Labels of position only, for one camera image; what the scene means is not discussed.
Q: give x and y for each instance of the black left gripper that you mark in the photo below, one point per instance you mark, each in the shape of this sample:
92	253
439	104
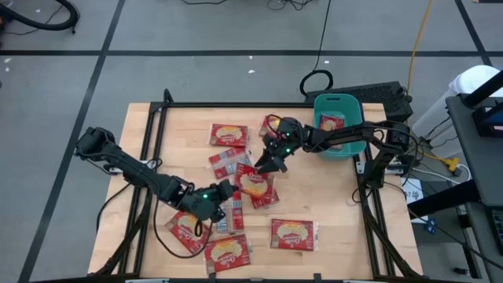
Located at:
200	202

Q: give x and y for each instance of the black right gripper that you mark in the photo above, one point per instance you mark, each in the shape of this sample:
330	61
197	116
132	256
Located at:
285	145

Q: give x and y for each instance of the red popcorn bag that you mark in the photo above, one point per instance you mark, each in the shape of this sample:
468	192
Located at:
269	201
235	214
228	135
292	235
331	122
228	163
253	182
228	254
181	230
264	126

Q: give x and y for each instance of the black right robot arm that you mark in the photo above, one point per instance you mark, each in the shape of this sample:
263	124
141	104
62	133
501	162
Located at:
342	135

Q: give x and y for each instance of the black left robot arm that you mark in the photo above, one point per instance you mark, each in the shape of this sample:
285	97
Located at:
133	169

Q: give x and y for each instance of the teal plastic basket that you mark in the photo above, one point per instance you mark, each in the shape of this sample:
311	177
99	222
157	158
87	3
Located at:
355	116

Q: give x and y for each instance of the black perforated computer case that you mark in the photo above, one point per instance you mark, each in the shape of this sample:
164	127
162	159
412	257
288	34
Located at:
373	94

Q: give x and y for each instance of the white paper sheet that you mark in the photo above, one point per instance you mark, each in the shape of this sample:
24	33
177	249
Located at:
412	192

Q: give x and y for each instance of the blue tag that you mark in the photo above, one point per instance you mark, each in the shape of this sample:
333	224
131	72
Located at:
431	225

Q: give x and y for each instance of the yellow power plug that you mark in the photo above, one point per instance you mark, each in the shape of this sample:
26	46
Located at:
451	163

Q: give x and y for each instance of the grey equipment cart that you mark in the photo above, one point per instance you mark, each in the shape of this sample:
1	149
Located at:
479	165

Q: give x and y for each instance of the white plastic bin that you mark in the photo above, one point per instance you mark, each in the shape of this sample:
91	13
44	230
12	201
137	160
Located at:
471	78

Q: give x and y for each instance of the black device with screen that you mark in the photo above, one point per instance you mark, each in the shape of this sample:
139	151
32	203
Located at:
489	122

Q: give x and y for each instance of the black pole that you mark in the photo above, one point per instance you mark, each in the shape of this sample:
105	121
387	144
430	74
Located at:
483	90

